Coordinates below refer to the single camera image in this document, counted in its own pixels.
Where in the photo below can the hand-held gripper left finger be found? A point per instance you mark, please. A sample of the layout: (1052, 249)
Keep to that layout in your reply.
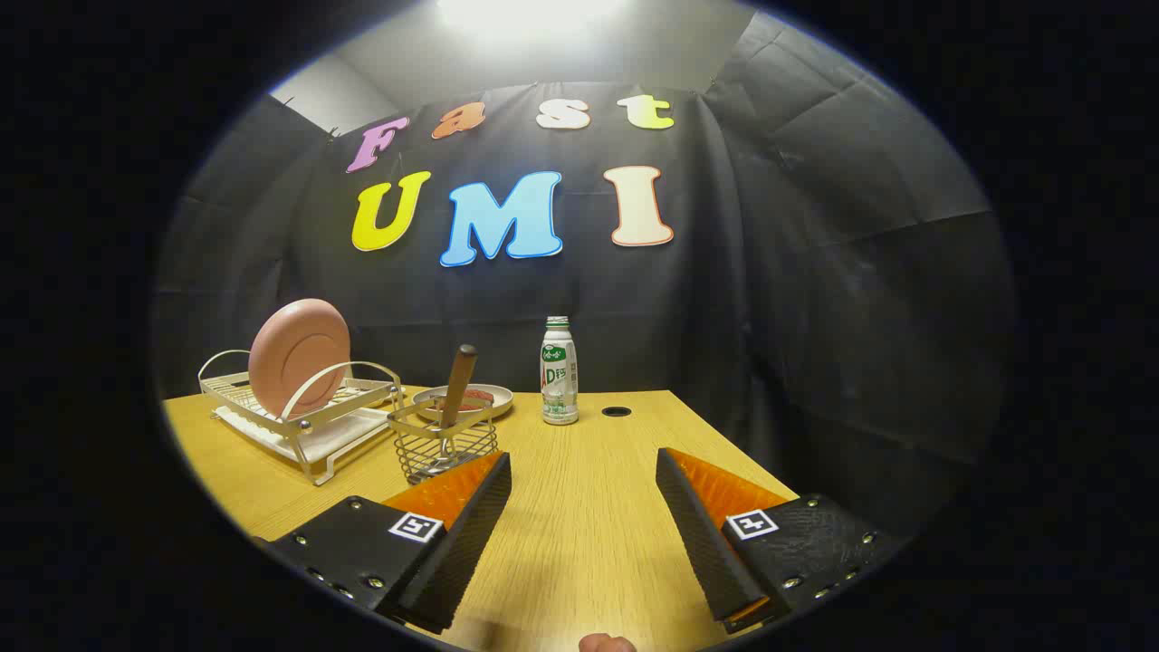
(471, 534)

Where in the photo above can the white bottle green label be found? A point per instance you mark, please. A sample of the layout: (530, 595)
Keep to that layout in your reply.
(560, 389)

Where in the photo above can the white ribbed drip tray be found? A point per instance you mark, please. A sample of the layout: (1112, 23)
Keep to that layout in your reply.
(335, 435)

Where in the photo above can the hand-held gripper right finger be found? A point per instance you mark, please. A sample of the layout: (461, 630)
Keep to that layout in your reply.
(702, 543)

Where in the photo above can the pink plate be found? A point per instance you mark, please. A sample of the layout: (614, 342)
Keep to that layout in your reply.
(294, 358)

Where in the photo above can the beige plate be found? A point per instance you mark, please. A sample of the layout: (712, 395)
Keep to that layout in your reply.
(501, 398)

